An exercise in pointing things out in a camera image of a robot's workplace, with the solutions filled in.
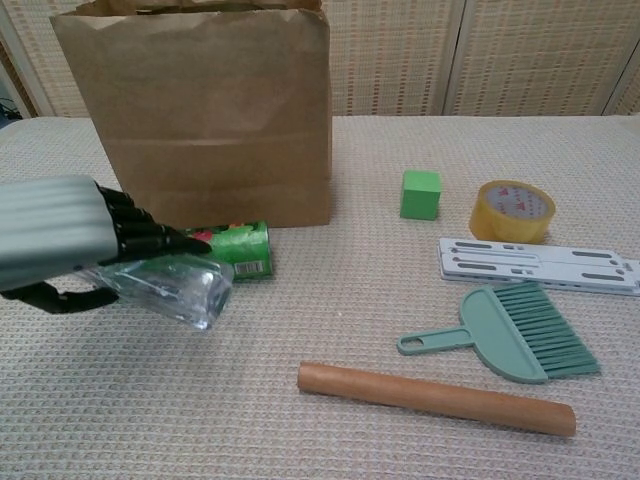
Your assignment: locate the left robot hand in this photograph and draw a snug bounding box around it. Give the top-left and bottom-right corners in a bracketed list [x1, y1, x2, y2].
[0, 174, 212, 315]

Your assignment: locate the clear plastic water bottle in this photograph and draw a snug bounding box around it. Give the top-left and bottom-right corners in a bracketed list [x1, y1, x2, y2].
[82, 252, 235, 332]

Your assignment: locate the green chip canister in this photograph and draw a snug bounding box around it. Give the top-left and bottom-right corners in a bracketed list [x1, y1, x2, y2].
[184, 219, 276, 284]

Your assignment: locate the brown paper bag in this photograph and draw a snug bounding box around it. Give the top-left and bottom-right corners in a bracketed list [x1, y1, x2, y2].
[49, 0, 334, 230]

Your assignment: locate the green cube block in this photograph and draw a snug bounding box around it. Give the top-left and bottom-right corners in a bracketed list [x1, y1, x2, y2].
[399, 169, 444, 221]

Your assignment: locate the green hand brush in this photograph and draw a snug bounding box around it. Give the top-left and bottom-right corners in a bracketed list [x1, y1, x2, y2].
[397, 281, 603, 385]

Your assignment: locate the beige woven tablecloth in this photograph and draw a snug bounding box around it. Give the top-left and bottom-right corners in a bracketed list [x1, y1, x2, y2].
[0, 114, 640, 480]

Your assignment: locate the bamboo folding screen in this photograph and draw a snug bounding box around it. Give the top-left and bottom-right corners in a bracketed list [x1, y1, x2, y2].
[0, 0, 640, 119]

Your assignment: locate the wooden rolling pin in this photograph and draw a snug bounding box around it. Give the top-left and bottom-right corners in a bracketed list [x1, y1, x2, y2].
[296, 363, 578, 439]

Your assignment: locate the yellowish packing tape roll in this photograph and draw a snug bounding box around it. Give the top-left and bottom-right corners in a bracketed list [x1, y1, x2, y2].
[468, 180, 557, 245]

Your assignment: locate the white plastic bracket plate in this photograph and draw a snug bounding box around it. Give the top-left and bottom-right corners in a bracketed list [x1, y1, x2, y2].
[437, 237, 640, 298]

